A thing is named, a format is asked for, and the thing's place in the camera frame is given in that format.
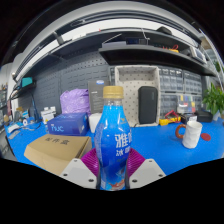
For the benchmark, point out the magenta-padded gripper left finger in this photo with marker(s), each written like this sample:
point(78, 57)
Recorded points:
point(78, 171)

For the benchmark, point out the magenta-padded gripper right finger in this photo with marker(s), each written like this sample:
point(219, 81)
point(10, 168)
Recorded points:
point(148, 171)

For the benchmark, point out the blue drink bottle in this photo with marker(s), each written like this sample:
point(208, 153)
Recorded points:
point(111, 143)

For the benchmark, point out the brown cardboard box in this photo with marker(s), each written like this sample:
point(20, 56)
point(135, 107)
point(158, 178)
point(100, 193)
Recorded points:
point(53, 151)

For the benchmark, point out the blue printed carton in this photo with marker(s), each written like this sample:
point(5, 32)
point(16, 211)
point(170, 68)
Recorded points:
point(66, 124)

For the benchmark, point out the yellow multimeter with red leads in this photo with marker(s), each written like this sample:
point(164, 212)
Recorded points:
point(169, 120)

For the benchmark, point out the white box with small bottles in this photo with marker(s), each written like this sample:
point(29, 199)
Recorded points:
point(48, 116)

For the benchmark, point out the black box with white label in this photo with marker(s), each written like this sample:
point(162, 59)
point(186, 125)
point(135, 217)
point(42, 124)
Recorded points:
point(186, 117)

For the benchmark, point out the black rectangular speaker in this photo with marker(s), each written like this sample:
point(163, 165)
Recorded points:
point(148, 105)

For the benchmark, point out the flat round red coaster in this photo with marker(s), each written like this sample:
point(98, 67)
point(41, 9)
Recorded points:
point(206, 137)

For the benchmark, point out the purple plastic bag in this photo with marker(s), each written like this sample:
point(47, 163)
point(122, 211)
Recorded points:
point(75, 101)

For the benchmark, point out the beige pegboard tray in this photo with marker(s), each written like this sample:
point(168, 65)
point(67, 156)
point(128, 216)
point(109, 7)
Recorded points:
point(131, 100)

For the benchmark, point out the dark grey upright box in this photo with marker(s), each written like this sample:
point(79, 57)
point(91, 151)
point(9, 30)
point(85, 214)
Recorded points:
point(96, 96)

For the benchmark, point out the clear organizer with coloured parts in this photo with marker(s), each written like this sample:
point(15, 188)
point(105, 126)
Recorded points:
point(186, 104)

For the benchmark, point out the flat black case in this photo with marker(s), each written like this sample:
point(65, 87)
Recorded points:
point(204, 116)

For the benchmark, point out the grey small-parts drawer cabinet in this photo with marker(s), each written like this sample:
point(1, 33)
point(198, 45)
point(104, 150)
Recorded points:
point(176, 81)

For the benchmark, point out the green potted plant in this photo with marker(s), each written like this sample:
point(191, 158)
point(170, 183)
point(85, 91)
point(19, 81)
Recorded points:
point(215, 100)

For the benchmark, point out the grey oscilloscope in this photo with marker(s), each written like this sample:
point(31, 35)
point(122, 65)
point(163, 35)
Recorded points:
point(200, 55)

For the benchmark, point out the dark wall shelf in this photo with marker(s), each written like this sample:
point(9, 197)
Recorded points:
point(143, 55)

